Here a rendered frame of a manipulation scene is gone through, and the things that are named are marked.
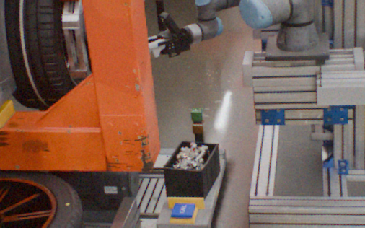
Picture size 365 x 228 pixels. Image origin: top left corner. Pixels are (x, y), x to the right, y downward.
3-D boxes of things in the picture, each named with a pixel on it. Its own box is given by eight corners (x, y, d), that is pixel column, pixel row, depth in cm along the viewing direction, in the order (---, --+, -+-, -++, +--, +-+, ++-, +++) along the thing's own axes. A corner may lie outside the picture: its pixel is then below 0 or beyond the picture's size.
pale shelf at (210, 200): (180, 165, 286) (179, 158, 285) (225, 166, 283) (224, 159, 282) (156, 231, 249) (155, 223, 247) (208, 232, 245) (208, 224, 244)
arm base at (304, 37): (318, 36, 283) (318, 10, 279) (319, 50, 270) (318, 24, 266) (277, 37, 286) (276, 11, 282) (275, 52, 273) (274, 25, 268)
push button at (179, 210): (175, 208, 253) (174, 203, 252) (196, 208, 252) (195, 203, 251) (171, 220, 247) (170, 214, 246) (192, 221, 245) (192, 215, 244)
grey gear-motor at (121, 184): (50, 216, 326) (36, 143, 311) (146, 218, 318) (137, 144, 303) (35, 242, 310) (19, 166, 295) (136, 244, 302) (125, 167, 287)
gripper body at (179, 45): (168, 58, 293) (193, 50, 299) (166, 37, 289) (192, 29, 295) (157, 53, 299) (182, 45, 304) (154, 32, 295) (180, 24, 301)
